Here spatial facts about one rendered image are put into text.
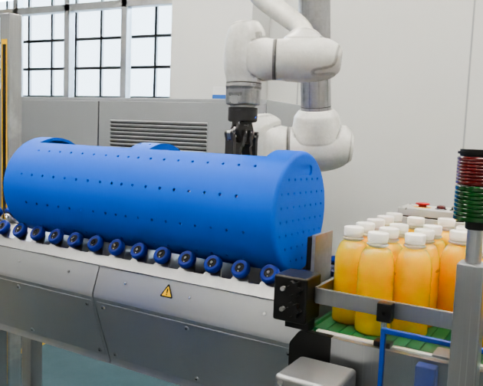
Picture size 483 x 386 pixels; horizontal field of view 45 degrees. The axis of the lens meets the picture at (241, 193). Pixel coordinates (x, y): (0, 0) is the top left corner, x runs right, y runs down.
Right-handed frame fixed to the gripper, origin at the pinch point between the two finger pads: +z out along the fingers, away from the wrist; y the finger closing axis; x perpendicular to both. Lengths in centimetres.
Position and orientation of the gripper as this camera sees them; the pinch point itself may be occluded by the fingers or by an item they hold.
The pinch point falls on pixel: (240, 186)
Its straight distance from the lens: 150.2
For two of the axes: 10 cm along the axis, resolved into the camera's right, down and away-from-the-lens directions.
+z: -0.3, 10.0, 0.9
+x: 8.6, 0.7, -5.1
